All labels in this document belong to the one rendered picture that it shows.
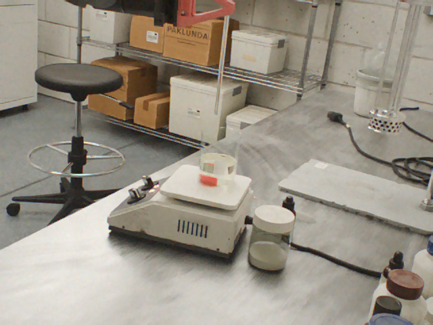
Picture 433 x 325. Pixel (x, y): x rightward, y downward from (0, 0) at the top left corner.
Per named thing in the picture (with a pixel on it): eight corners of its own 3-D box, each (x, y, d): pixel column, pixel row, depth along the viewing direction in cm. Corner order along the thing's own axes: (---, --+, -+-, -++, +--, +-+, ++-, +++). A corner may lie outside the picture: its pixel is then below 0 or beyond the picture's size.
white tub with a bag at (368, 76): (373, 107, 185) (388, 40, 177) (405, 120, 173) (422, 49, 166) (338, 107, 179) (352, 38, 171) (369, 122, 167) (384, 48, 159)
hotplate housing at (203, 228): (105, 231, 89) (107, 184, 86) (137, 200, 101) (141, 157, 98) (244, 265, 85) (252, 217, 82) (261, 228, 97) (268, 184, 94)
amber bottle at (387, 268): (381, 292, 82) (393, 243, 79) (401, 301, 81) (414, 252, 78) (371, 300, 80) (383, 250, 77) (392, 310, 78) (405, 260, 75)
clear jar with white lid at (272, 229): (291, 273, 84) (300, 223, 81) (251, 272, 83) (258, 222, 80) (281, 252, 90) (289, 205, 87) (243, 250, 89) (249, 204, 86)
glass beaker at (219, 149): (243, 187, 91) (251, 135, 88) (216, 196, 86) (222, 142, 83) (212, 172, 95) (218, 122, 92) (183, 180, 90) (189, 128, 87)
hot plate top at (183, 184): (156, 194, 85) (157, 189, 85) (182, 168, 96) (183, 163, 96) (235, 212, 83) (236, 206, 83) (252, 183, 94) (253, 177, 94)
